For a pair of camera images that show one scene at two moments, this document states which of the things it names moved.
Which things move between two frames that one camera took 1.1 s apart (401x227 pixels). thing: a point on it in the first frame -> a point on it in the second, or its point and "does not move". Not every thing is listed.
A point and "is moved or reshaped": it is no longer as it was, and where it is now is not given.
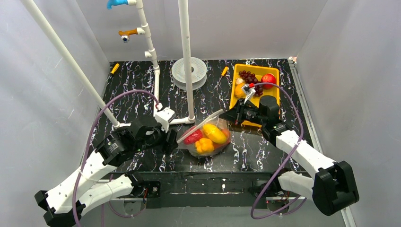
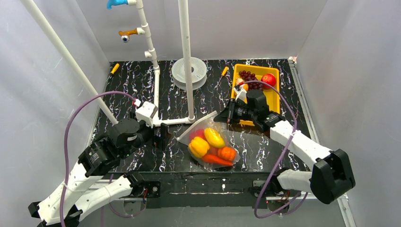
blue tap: (110, 3) does not move
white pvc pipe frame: (144, 30) does not move
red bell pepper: (194, 137) is moved or reshaped
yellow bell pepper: (204, 145) is moved or reshaped
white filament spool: (199, 73) does not move
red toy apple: (268, 78) does not move
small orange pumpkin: (227, 133) -> (227, 152)
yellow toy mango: (214, 133) is moved or reshaped
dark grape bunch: (250, 78) does not move
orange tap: (125, 34) does not move
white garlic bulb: (239, 81) does not move
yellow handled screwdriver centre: (225, 71) does not move
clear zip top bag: (208, 137) is moved or reshaped
